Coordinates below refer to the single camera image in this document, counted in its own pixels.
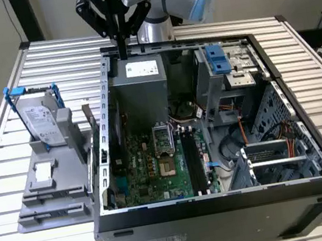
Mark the black upright post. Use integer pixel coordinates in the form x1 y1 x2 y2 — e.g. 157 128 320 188
6 0 46 46

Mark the orange data wire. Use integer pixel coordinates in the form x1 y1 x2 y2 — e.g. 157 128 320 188
237 115 249 146

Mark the grey power supply unit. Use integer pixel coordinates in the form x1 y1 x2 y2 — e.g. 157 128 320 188
104 52 175 135

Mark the black CPU fan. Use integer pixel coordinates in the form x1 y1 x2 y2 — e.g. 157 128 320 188
167 95 204 124

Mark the black RAM slot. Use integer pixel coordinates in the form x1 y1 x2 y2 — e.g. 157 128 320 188
187 125 211 196
179 127 202 197

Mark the hard disk in blue carrier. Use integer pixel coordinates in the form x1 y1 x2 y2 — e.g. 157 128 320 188
2 77 73 158

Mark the blue drive bay latch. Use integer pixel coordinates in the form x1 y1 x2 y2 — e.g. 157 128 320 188
203 41 233 77

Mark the metal disk bay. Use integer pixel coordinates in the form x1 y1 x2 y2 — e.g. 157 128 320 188
224 132 322 192

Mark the silver drive front plate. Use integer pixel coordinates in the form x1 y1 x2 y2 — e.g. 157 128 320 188
224 69 256 90

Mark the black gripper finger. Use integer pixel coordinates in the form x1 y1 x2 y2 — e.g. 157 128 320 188
74 0 127 67
116 0 160 60

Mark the black looped wire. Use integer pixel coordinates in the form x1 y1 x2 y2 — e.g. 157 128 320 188
217 131 250 172

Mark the silver CPU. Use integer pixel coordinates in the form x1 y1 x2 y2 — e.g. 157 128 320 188
32 162 54 182

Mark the blue expansion slot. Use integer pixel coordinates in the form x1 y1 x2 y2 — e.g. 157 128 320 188
115 177 130 195

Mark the grey parts rack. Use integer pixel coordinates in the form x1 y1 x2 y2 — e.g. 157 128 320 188
0 104 104 235

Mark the green motherboard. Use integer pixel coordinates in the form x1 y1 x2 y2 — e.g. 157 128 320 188
102 120 223 211

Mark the orange yellow red wire bundle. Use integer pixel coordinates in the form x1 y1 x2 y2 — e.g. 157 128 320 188
272 119 302 160

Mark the CPU socket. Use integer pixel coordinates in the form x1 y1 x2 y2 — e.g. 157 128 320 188
157 153 179 179

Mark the grey metal drive cage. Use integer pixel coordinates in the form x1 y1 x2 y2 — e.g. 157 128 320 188
190 36 272 128

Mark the blue flat data wire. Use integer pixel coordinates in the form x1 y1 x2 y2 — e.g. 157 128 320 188
205 159 224 169

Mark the metal socket cover frame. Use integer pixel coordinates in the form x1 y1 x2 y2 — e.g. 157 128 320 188
151 120 176 157

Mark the black open PC case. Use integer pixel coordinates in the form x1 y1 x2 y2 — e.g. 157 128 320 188
63 9 322 241

